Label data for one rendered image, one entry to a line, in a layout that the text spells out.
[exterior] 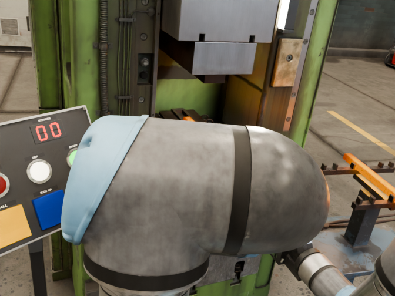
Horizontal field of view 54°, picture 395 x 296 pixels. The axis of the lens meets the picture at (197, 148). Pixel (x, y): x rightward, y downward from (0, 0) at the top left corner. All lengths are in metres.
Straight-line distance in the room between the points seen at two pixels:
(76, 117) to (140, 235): 0.75
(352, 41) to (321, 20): 7.54
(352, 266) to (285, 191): 1.16
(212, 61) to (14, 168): 0.60
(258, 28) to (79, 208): 0.96
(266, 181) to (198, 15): 0.84
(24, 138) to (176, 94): 0.85
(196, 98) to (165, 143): 1.42
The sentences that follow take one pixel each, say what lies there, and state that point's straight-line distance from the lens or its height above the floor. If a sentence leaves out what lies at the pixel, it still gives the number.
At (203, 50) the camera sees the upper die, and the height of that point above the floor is 1.34.
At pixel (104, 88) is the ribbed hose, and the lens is 1.20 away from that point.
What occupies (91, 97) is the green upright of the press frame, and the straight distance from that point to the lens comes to 1.23.
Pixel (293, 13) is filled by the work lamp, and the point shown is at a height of 1.44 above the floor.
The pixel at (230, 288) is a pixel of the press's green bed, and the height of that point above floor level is 0.42.
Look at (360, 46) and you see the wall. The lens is 9.20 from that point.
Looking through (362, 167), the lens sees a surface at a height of 0.97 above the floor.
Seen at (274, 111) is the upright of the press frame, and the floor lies 1.08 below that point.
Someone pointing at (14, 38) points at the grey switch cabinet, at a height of 0.22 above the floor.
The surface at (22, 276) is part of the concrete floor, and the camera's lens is 2.31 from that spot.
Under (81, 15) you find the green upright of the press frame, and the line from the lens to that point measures 1.17.
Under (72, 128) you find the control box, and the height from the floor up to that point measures 1.16.
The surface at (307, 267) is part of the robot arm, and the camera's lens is 0.91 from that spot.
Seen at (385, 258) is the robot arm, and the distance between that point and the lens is 0.64.
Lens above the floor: 1.58
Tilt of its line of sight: 26 degrees down
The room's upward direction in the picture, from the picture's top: 6 degrees clockwise
